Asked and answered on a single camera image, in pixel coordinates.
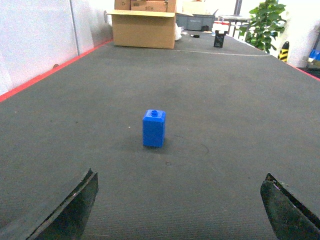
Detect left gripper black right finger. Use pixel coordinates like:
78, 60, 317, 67
260, 172, 320, 240

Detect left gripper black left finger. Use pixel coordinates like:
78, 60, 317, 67
0, 168, 99, 240

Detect blue plastic block part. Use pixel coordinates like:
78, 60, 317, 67
142, 109, 166, 148

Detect small black container on belt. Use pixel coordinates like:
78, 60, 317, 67
213, 30, 228, 48

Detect green potted plant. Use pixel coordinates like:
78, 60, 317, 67
239, 0, 287, 54

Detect large open cardboard box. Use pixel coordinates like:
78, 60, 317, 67
106, 0, 193, 49

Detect grey plastic crate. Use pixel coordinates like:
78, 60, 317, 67
176, 14, 216, 32

